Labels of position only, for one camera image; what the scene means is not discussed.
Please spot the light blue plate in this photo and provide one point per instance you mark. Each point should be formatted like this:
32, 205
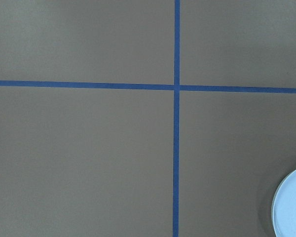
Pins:
283, 210

